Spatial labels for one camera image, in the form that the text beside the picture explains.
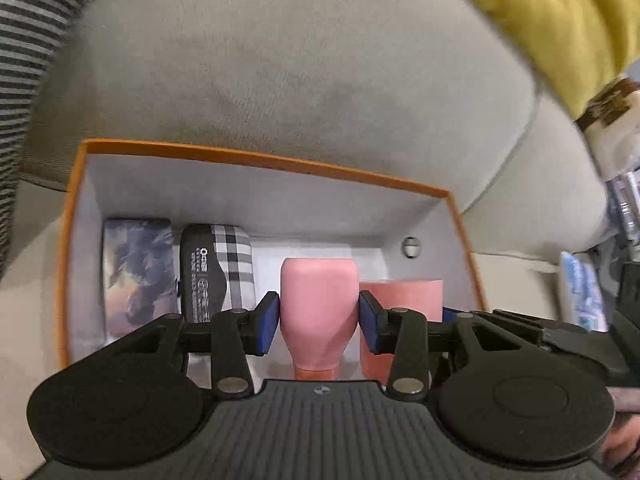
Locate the cream mini suitcase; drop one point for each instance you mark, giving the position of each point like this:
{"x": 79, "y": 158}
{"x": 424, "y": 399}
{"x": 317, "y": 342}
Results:
{"x": 612, "y": 120}

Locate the orange cardboard box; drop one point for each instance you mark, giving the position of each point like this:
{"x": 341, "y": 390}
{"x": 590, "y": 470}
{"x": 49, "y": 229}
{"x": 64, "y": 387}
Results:
{"x": 260, "y": 200}

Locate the black plaid case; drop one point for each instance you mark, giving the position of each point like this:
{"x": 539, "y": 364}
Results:
{"x": 215, "y": 270}

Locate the painted print card box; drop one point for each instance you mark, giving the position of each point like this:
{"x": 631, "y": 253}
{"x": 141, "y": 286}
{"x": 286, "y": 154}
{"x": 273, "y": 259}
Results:
{"x": 140, "y": 270}

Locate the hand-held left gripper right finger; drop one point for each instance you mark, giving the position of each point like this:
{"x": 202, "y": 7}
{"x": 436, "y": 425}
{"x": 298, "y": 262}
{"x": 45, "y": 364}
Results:
{"x": 371, "y": 322}

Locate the houndstooth pillow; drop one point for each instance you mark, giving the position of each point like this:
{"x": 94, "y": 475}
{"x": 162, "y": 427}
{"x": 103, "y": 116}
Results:
{"x": 30, "y": 35}

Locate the salmon pink cylinder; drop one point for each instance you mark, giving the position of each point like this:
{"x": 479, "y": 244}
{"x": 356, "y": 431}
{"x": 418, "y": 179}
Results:
{"x": 405, "y": 292}

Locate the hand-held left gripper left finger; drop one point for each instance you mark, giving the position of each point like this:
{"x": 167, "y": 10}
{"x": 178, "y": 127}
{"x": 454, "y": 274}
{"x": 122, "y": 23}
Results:
{"x": 266, "y": 322}

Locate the yellow pillow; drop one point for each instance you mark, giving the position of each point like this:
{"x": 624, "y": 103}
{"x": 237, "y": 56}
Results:
{"x": 550, "y": 15}

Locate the person's right hand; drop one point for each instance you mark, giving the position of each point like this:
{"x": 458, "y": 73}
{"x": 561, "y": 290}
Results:
{"x": 627, "y": 445}

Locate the stack of books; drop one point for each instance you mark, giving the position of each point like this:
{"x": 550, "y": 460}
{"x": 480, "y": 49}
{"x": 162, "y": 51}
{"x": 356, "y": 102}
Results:
{"x": 625, "y": 210}

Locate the pink bottle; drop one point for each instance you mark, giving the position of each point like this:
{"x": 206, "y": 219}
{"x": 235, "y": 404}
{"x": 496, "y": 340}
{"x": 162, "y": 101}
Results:
{"x": 320, "y": 305}

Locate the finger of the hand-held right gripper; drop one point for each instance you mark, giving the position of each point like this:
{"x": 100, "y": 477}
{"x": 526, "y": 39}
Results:
{"x": 515, "y": 325}

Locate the blue printed pillow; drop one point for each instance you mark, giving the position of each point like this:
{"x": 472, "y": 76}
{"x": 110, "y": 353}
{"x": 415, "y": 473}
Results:
{"x": 582, "y": 290}

